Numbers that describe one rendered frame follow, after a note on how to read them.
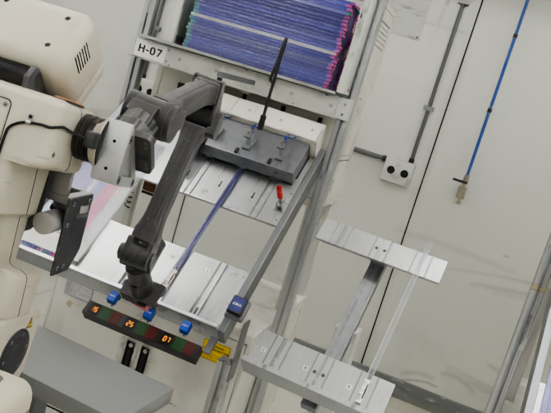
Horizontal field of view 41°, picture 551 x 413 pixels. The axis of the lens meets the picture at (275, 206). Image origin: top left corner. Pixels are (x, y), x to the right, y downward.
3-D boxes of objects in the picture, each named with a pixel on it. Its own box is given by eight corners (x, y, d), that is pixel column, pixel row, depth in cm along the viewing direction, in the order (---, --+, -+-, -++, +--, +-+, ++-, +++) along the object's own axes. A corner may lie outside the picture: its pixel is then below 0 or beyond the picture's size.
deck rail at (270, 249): (225, 344, 193) (223, 332, 188) (218, 341, 193) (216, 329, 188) (325, 163, 234) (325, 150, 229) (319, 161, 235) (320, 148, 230)
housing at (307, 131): (314, 172, 233) (316, 141, 222) (179, 127, 246) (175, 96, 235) (323, 156, 238) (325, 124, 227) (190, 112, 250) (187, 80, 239)
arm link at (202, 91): (197, 64, 181) (234, 78, 180) (183, 115, 186) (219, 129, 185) (125, 92, 139) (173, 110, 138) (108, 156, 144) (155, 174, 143)
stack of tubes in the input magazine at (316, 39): (328, 88, 221) (355, 1, 217) (180, 45, 234) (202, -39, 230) (337, 92, 233) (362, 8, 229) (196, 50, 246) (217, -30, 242)
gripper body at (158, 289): (133, 276, 190) (129, 260, 184) (167, 290, 187) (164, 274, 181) (119, 295, 186) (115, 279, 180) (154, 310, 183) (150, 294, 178)
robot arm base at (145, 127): (89, 120, 131) (150, 140, 129) (111, 95, 137) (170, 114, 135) (93, 156, 137) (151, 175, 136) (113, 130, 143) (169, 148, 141)
